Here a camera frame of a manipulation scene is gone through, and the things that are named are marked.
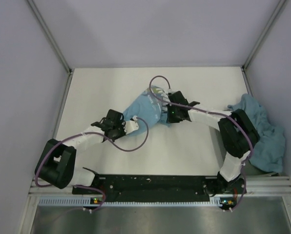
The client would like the light blue printed t-shirt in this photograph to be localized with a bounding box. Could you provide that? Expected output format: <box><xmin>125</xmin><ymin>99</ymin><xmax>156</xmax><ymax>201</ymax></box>
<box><xmin>123</xmin><ymin>85</ymin><xmax>171</xmax><ymax>136</ymax></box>

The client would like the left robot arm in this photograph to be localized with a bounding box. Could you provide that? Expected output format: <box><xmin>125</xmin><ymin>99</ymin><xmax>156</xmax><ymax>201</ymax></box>
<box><xmin>35</xmin><ymin>109</ymin><xmax>125</xmax><ymax>189</ymax></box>

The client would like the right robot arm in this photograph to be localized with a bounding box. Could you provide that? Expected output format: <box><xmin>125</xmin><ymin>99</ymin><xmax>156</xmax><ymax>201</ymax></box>
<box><xmin>167</xmin><ymin>91</ymin><xmax>260</xmax><ymax>194</ymax></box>

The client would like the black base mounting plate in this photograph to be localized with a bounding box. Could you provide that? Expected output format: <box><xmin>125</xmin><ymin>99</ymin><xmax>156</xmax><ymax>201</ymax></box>
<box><xmin>72</xmin><ymin>173</ymin><xmax>248</xmax><ymax>202</ymax></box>

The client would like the light blue plain t-shirt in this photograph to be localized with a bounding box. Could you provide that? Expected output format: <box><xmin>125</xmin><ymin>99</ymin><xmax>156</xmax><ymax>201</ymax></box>
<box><xmin>228</xmin><ymin>94</ymin><xmax>286</xmax><ymax>173</ymax></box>

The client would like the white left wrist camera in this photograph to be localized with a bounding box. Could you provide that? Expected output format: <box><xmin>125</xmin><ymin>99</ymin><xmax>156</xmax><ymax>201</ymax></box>
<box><xmin>124</xmin><ymin>116</ymin><xmax>139</xmax><ymax>135</ymax></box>

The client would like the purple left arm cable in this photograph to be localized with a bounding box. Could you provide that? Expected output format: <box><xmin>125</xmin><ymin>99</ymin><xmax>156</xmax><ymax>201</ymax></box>
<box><xmin>34</xmin><ymin>117</ymin><xmax>149</xmax><ymax>210</ymax></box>

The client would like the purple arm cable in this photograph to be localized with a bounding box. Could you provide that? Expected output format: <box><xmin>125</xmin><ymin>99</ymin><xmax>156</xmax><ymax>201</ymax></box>
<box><xmin>148</xmin><ymin>75</ymin><xmax>254</xmax><ymax>212</ymax></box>
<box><xmin>34</xmin><ymin>117</ymin><xmax>149</xmax><ymax>210</ymax></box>

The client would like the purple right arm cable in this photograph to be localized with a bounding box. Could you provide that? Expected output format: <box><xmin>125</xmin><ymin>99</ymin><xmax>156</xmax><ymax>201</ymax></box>
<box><xmin>148</xmin><ymin>75</ymin><xmax>254</xmax><ymax>212</ymax></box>

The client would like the aluminium frame post left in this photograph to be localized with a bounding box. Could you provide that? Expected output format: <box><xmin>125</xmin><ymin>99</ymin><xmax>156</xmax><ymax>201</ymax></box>
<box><xmin>25</xmin><ymin>0</ymin><xmax>72</xmax><ymax>75</ymax></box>

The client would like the aluminium frame post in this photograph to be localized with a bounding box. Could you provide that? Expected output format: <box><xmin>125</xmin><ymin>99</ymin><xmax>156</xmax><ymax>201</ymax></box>
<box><xmin>25</xmin><ymin>0</ymin><xmax>72</xmax><ymax>75</ymax></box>
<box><xmin>242</xmin><ymin>0</ymin><xmax>289</xmax><ymax>71</ymax></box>

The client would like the light blue cable duct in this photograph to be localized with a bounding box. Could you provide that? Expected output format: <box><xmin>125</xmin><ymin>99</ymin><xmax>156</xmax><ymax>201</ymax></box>
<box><xmin>38</xmin><ymin>196</ymin><xmax>232</xmax><ymax>207</ymax></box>

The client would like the aluminium frame post right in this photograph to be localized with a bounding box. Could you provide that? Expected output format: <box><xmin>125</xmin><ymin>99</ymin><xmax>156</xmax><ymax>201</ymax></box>
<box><xmin>242</xmin><ymin>0</ymin><xmax>289</xmax><ymax>71</ymax></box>

